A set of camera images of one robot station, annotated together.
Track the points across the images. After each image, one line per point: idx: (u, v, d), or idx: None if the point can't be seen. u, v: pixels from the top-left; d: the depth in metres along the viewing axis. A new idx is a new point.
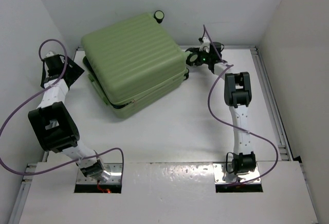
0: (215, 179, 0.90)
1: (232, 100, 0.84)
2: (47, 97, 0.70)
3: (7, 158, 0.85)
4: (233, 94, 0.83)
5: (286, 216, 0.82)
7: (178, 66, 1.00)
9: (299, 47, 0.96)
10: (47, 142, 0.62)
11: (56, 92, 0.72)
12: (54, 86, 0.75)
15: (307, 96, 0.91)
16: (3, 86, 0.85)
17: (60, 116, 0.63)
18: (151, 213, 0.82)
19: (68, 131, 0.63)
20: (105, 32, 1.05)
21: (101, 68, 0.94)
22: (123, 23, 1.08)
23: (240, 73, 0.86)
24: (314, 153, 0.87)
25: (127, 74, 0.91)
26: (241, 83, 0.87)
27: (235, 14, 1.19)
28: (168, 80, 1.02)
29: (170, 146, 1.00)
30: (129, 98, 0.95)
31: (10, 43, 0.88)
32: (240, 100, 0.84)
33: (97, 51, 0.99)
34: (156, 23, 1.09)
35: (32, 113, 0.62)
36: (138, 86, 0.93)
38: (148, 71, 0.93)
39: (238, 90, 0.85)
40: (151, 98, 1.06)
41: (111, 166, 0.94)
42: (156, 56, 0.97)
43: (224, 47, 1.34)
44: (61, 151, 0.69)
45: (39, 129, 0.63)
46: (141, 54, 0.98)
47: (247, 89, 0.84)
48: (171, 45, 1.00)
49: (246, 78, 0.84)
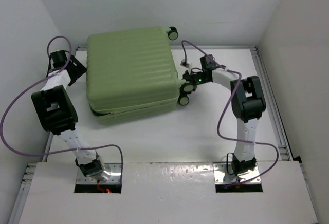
0: (215, 179, 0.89)
1: (244, 112, 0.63)
2: (50, 83, 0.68)
3: (7, 156, 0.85)
4: (244, 105, 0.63)
5: (287, 216, 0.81)
7: (169, 93, 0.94)
9: (300, 51, 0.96)
10: (48, 122, 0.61)
11: (58, 79, 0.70)
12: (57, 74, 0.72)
15: (307, 96, 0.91)
16: (5, 85, 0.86)
17: (62, 99, 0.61)
18: (151, 213, 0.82)
19: (70, 114, 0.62)
20: (113, 37, 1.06)
21: (91, 72, 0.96)
22: (134, 32, 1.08)
23: (248, 78, 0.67)
24: (314, 153, 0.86)
25: (108, 86, 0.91)
26: (250, 90, 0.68)
27: (234, 15, 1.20)
28: (155, 103, 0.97)
29: (170, 146, 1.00)
30: (109, 110, 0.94)
31: (12, 41, 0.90)
32: (253, 111, 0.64)
33: (98, 53, 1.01)
34: (165, 38, 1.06)
35: (35, 95, 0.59)
36: (118, 101, 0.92)
38: (131, 89, 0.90)
39: (250, 98, 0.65)
40: (140, 114, 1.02)
41: (111, 166, 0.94)
42: (147, 75, 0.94)
43: (224, 48, 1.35)
44: (59, 134, 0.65)
45: (39, 110, 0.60)
46: (133, 69, 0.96)
47: (259, 96, 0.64)
48: (169, 69, 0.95)
49: (256, 84, 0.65)
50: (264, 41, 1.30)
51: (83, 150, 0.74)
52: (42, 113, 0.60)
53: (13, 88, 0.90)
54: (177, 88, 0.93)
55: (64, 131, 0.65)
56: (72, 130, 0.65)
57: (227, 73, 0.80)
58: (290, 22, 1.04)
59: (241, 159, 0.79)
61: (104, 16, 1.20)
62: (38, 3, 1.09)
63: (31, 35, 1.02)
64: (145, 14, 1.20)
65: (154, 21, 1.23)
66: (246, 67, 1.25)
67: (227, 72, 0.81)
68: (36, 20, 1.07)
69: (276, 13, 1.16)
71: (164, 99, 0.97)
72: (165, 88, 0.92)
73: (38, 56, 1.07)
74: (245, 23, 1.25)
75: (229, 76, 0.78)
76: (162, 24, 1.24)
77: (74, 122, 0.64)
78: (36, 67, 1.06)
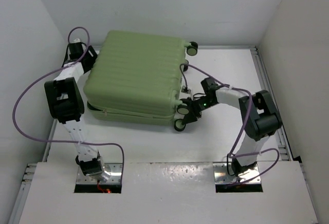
0: (215, 178, 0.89)
1: (260, 130, 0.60)
2: (62, 74, 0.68)
3: (7, 156, 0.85)
4: (258, 122, 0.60)
5: (287, 216, 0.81)
7: (161, 109, 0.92)
9: (300, 51, 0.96)
10: (56, 110, 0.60)
11: (72, 71, 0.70)
12: (71, 66, 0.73)
15: (308, 96, 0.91)
16: (6, 84, 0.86)
17: (71, 90, 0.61)
18: (150, 213, 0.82)
19: (77, 105, 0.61)
20: (129, 37, 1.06)
21: (98, 65, 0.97)
22: (151, 37, 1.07)
23: (257, 93, 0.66)
24: (314, 152, 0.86)
25: (105, 84, 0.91)
26: (261, 106, 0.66)
27: (234, 15, 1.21)
28: (148, 114, 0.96)
29: (170, 146, 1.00)
30: (102, 106, 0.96)
31: (13, 41, 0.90)
32: (269, 129, 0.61)
33: (112, 49, 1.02)
34: (180, 52, 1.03)
35: (47, 84, 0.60)
36: (111, 102, 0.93)
38: (124, 94, 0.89)
39: (263, 116, 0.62)
40: (135, 120, 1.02)
41: (111, 166, 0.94)
42: (144, 85, 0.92)
43: (224, 48, 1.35)
44: (65, 123, 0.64)
45: (49, 98, 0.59)
46: (136, 75, 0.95)
47: (273, 112, 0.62)
48: (169, 87, 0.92)
49: (267, 98, 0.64)
50: (264, 41, 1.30)
51: (84, 145, 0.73)
52: (51, 100, 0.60)
53: (13, 88, 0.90)
54: (170, 107, 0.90)
55: (70, 121, 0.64)
56: (76, 121, 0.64)
57: (234, 91, 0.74)
58: (289, 22, 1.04)
59: (242, 162, 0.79)
61: (105, 16, 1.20)
62: (38, 3, 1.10)
63: (31, 35, 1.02)
64: (145, 15, 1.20)
65: (154, 21, 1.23)
66: (246, 67, 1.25)
67: (233, 89, 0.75)
68: (36, 20, 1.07)
69: (276, 13, 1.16)
71: (157, 113, 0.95)
72: (157, 104, 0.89)
73: (39, 56, 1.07)
74: (245, 23, 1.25)
75: (236, 94, 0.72)
76: (162, 24, 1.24)
77: (80, 113, 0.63)
78: (37, 67, 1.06)
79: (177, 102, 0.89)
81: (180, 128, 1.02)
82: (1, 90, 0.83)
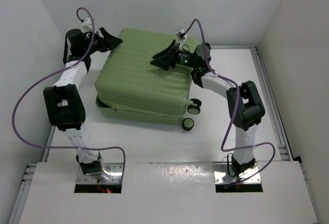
0: (215, 179, 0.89)
1: (245, 121, 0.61)
2: (64, 78, 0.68)
3: (7, 156, 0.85)
4: (243, 113, 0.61)
5: (287, 216, 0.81)
7: (170, 109, 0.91)
9: (300, 52, 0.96)
10: (55, 117, 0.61)
11: (73, 74, 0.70)
12: (73, 67, 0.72)
15: (307, 95, 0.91)
16: (7, 85, 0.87)
17: (70, 99, 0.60)
18: (151, 213, 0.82)
19: (76, 114, 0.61)
20: (141, 35, 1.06)
21: (111, 62, 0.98)
22: (161, 36, 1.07)
23: (243, 84, 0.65)
24: (314, 153, 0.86)
25: (116, 80, 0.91)
26: (246, 96, 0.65)
27: (234, 15, 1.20)
28: (157, 113, 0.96)
29: (169, 146, 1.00)
30: (111, 103, 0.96)
31: (13, 41, 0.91)
32: (253, 118, 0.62)
33: (126, 46, 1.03)
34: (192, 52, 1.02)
35: (47, 91, 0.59)
36: (122, 98, 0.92)
38: (135, 91, 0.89)
39: (247, 105, 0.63)
40: (143, 118, 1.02)
41: (111, 166, 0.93)
42: (156, 84, 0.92)
43: (224, 47, 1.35)
44: (65, 129, 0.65)
45: (49, 105, 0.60)
46: (147, 73, 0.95)
47: (257, 103, 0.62)
48: (180, 86, 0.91)
49: (253, 88, 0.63)
50: (264, 40, 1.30)
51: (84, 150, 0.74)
52: (51, 108, 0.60)
53: (13, 88, 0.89)
54: (181, 106, 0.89)
55: (70, 128, 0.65)
56: (76, 129, 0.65)
57: (221, 80, 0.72)
58: (289, 22, 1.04)
59: (241, 161, 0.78)
61: (104, 16, 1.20)
62: (38, 3, 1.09)
63: (31, 35, 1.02)
64: (145, 14, 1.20)
65: (154, 20, 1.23)
66: (245, 66, 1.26)
67: (219, 78, 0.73)
68: (36, 19, 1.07)
69: (276, 13, 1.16)
71: (166, 113, 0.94)
72: (167, 102, 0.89)
73: (39, 55, 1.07)
74: (245, 23, 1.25)
75: (222, 84, 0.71)
76: (162, 24, 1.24)
77: (80, 122, 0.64)
78: (37, 67, 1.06)
79: (188, 103, 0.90)
81: (188, 128, 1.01)
82: (1, 90, 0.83)
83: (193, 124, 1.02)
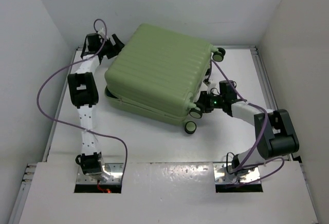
0: (215, 179, 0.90)
1: (273, 152, 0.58)
2: (83, 67, 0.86)
3: (7, 156, 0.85)
4: (272, 144, 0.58)
5: (288, 216, 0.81)
7: (172, 108, 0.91)
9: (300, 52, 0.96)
10: (75, 98, 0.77)
11: (89, 65, 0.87)
12: (90, 59, 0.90)
15: (308, 95, 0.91)
16: (7, 84, 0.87)
17: (89, 82, 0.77)
18: (151, 213, 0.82)
19: (92, 94, 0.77)
20: (156, 33, 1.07)
21: (126, 54, 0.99)
22: (175, 36, 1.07)
23: (274, 112, 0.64)
24: (315, 154, 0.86)
25: (126, 74, 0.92)
26: (278, 126, 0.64)
27: (234, 15, 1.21)
28: (160, 111, 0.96)
29: (169, 146, 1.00)
30: (120, 95, 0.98)
31: (13, 41, 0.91)
32: (284, 151, 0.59)
33: (143, 41, 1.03)
34: (205, 56, 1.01)
35: (70, 77, 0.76)
36: (130, 92, 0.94)
38: (142, 87, 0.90)
39: (279, 136, 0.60)
40: (147, 114, 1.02)
41: (111, 166, 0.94)
42: (163, 81, 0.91)
43: (224, 47, 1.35)
44: (79, 108, 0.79)
45: (71, 87, 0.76)
46: (158, 71, 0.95)
47: (290, 134, 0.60)
48: (187, 88, 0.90)
49: (285, 118, 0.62)
50: (264, 40, 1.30)
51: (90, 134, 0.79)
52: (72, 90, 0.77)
53: (13, 88, 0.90)
54: (183, 108, 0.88)
55: (83, 107, 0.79)
56: (89, 107, 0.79)
57: (251, 107, 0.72)
58: (289, 23, 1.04)
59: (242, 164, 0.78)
61: (105, 16, 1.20)
62: (37, 3, 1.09)
63: (31, 35, 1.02)
64: (145, 14, 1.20)
65: (154, 20, 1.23)
66: (245, 66, 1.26)
67: (249, 105, 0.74)
68: (36, 20, 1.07)
69: (276, 13, 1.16)
71: (168, 112, 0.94)
72: (171, 100, 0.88)
73: (39, 56, 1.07)
74: (245, 23, 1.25)
75: (251, 109, 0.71)
76: (162, 24, 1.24)
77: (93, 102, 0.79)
78: (37, 67, 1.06)
79: (191, 105, 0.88)
81: (190, 131, 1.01)
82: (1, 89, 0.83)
83: (195, 127, 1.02)
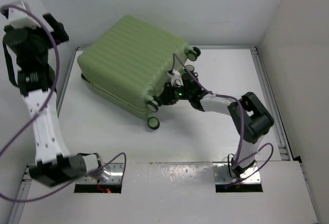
0: (215, 179, 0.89)
1: (256, 134, 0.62)
2: (42, 142, 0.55)
3: (6, 155, 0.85)
4: (253, 127, 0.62)
5: (287, 216, 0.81)
7: (132, 98, 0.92)
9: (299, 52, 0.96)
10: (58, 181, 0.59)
11: (51, 131, 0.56)
12: (41, 112, 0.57)
15: (307, 95, 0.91)
16: None
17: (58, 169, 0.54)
18: (151, 213, 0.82)
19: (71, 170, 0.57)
20: (138, 26, 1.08)
21: (103, 44, 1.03)
22: (154, 31, 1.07)
23: (243, 96, 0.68)
24: (314, 153, 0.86)
25: (96, 61, 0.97)
26: (249, 108, 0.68)
27: (234, 15, 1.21)
28: (126, 101, 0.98)
29: (169, 146, 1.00)
30: (93, 80, 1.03)
31: None
32: (263, 129, 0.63)
33: (122, 34, 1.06)
34: (178, 52, 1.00)
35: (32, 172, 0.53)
36: (99, 79, 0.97)
38: (107, 75, 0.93)
39: (254, 118, 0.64)
40: (119, 104, 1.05)
41: (111, 166, 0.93)
42: (127, 71, 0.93)
43: (224, 47, 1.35)
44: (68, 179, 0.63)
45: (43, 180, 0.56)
46: (127, 61, 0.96)
47: (263, 113, 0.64)
48: (148, 80, 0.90)
49: (255, 100, 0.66)
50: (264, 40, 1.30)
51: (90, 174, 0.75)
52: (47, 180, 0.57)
53: None
54: (140, 99, 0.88)
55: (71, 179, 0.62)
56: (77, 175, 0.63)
57: (220, 98, 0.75)
58: (289, 22, 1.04)
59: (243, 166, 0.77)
61: (105, 16, 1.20)
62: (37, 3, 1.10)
63: None
64: (145, 15, 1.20)
65: (154, 20, 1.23)
66: (245, 66, 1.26)
67: (218, 97, 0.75)
68: None
69: (276, 13, 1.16)
71: (132, 103, 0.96)
72: (130, 91, 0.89)
73: None
74: (245, 23, 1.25)
75: (222, 100, 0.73)
76: (162, 24, 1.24)
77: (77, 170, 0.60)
78: None
79: (148, 97, 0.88)
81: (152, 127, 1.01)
82: None
83: (157, 123, 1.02)
